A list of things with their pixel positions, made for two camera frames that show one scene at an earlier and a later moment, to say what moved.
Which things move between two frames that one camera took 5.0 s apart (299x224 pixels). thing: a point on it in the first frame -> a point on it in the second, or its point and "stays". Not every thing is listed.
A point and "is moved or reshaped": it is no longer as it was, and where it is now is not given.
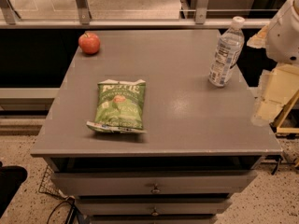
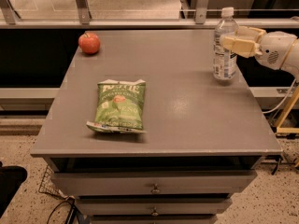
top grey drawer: x=154 y=182 stays
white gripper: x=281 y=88 -> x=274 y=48
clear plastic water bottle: x=228 y=52 is moved or reshaped
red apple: x=89 y=43 stays
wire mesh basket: x=49 y=184 stays
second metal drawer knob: x=155 y=212 stays
